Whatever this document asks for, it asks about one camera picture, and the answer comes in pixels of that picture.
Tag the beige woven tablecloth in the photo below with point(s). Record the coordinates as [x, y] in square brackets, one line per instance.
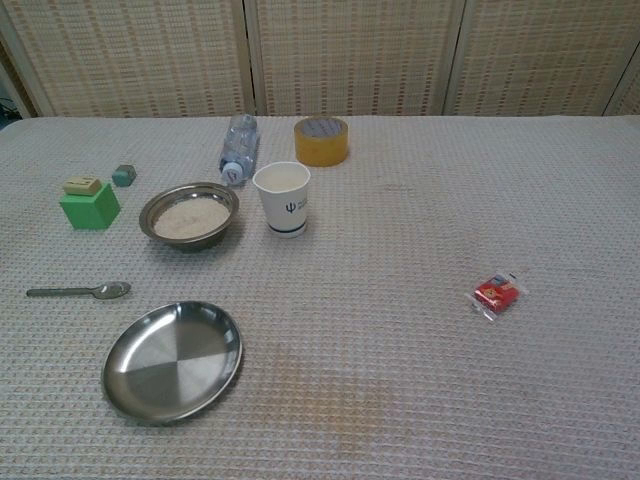
[400, 350]

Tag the steel bowl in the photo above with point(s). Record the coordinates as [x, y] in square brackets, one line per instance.
[200, 245]

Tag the clear plastic water bottle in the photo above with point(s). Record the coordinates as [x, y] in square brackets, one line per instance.
[240, 145]

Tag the metal spoon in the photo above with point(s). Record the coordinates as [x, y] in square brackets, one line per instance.
[112, 290]

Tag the round steel plate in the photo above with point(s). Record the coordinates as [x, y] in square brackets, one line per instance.
[170, 365]

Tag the green cube block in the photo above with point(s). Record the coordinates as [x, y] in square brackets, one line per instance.
[90, 212]

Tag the woven bamboo folding screen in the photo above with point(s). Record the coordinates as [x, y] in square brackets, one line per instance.
[350, 50]

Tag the small beige block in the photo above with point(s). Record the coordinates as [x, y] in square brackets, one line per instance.
[80, 186]

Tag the yellow packing tape roll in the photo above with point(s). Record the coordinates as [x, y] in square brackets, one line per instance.
[320, 150]

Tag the red snack packet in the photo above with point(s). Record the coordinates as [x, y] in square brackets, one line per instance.
[495, 294]

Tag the white paper cup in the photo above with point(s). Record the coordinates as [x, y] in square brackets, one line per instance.
[285, 210]

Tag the white powder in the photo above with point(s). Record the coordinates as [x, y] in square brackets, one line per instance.
[192, 217]

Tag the small teal block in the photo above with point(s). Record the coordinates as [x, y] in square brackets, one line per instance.
[123, 176]

